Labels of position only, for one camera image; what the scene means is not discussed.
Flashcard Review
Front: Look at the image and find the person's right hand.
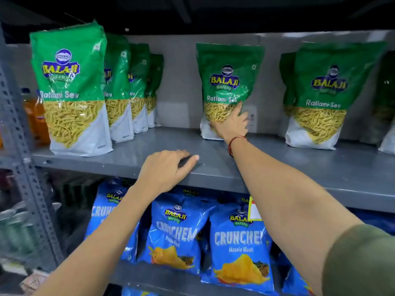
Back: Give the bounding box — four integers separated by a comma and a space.
211, 102, 250, 144

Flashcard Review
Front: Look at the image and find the person's left hand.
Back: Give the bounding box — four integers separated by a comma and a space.
136, 150, 200, 194

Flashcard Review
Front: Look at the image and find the green snack packet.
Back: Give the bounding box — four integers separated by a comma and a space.
196, 42, 265, 141

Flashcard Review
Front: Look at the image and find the person's left forearm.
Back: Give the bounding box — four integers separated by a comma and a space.
32, 180, 162, 296

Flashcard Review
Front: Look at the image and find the person's right forearm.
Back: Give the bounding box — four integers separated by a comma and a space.
230, 138, 365, 296

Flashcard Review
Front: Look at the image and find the white label sticker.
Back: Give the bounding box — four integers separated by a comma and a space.
244, 105, 258, 133

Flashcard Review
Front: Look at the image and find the row of blue chip packets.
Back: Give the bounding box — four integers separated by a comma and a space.
85, 178, 395, 296

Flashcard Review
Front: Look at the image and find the grey metal shelf board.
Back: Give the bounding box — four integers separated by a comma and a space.
31, 126, 395, 214
108, 259, 278, 296

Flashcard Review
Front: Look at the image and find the orange drink bottle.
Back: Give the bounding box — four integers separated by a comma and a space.
33, 89, 51, 146
21, 88, 37, 137

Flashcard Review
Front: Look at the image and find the perforated grey metal upright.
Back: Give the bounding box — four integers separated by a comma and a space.
0, 24, 65, 272

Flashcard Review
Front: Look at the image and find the green drink cans pack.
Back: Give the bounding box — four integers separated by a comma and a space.
0, 200, 37, 257

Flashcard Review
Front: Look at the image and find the olive green sleeve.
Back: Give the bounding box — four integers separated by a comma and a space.
322, 224, 395, 296

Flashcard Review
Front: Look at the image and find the red thread bracelet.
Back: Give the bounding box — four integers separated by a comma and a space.
228, 135, 247, 158

